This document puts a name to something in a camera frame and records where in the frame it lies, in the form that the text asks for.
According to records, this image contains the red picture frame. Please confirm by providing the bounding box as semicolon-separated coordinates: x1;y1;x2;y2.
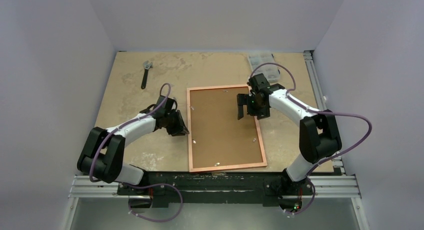
186;84;268;173

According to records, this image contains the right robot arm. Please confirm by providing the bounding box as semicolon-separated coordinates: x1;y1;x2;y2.
236;74;342;194

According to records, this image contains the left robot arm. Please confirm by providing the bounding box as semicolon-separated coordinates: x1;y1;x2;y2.
77;95;189;195

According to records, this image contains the clear plastic screw box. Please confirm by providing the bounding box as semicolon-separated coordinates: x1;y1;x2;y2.
247;52;281;83

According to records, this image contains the black adjustable wrench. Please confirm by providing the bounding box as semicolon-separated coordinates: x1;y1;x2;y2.
140;60;153;89

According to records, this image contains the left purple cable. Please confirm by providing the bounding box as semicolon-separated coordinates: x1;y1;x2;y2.
88;83;184;224

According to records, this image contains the purple cable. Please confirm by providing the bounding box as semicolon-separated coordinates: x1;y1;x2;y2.
249;62;373;217
88;83;184;224

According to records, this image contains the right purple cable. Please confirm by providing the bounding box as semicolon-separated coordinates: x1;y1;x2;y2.
249;62;373;217

